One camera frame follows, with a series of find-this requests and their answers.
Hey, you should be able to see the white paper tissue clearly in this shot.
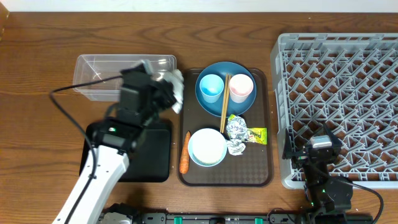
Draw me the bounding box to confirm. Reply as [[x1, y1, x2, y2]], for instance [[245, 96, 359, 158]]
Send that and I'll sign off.
[[163, 69, 184, 114]]

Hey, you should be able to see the yellow green snack wrapper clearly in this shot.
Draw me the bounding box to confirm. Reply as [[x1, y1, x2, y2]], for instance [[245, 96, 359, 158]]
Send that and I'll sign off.
[[246, 128, 267, 145]]

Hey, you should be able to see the light blue cup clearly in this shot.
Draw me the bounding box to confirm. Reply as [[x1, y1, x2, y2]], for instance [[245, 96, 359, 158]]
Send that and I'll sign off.
[[199, 74, 224, 103]]

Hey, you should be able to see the orange carrot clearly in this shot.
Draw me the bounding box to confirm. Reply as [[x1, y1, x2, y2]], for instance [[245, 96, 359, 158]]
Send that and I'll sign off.
[[179, 131, 191, 174]]

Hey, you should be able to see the light blue bowl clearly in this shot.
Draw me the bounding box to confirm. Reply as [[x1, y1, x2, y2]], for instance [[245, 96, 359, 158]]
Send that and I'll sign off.
[[188, 128, 227, 167]]

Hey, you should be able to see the aluminium foil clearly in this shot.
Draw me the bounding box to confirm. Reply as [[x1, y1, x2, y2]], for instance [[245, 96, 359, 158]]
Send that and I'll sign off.
[[226, 114, 248, 156]]

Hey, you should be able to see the wooden chopstick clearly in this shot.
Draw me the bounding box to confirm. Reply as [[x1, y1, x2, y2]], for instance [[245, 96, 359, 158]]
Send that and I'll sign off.
[[220, 73, 229, 134], [220, 73, 231, 133]]

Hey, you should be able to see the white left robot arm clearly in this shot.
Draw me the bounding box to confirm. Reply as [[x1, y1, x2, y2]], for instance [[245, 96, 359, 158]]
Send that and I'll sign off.
[[54, 60, 184, 223]]

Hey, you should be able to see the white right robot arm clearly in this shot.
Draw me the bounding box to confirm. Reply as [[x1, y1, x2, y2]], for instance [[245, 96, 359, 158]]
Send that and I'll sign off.
[[282, 124, 353, 223]]

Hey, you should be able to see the clear plastic waste bin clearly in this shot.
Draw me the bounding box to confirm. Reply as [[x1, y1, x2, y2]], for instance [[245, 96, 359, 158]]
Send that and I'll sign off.
[[73, 54, 177, 101]]

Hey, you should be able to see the grey dishwasher rack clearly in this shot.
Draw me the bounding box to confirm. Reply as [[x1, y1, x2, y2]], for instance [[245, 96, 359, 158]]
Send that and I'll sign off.
[[271, 33, 397, 189]]

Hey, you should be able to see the black plastic tray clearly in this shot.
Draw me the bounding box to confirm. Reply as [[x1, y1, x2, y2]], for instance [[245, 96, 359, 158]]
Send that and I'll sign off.
[[79, 120, 173, 183]]

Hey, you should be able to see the brown serving tray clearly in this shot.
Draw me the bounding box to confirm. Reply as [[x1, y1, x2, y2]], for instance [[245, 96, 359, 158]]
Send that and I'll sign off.
[[177, 68, 274, 187]]

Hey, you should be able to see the dark blue plate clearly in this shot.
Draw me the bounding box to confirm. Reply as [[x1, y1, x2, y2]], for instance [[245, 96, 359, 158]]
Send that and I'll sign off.
[[195, 62, 257, 117]]

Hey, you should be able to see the pink cup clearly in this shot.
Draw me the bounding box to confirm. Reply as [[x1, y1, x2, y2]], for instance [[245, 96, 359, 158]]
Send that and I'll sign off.
[[229, 74, 254, 103]]

